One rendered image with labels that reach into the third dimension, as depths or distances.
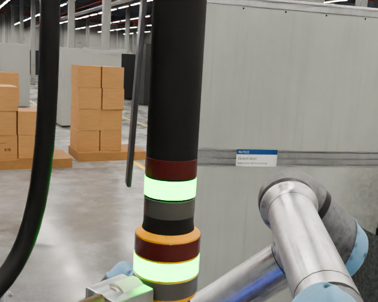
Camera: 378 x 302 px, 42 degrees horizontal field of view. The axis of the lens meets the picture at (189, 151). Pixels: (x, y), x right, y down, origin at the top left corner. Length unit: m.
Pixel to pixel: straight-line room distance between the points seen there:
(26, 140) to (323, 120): 6.00
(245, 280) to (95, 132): 7.59
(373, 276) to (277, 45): 1.18
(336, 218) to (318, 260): 0.28
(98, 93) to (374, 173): 6.37
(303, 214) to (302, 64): 1.65
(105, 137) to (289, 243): 7.94
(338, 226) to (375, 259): 1.62
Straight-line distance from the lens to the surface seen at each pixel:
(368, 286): 2.58
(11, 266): 0.26
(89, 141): 8.47
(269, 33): 2.26
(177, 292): 0.32
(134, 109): 0.30
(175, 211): 0.31
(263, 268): 0.96
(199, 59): 0.30
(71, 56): 12.39
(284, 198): 0.78
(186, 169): 0.30
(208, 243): 2.33
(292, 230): 0.69
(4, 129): 7.77
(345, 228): 0.91
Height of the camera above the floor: 1.69
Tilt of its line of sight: 10 degrees down
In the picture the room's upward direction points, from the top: 3 degrees clockwise
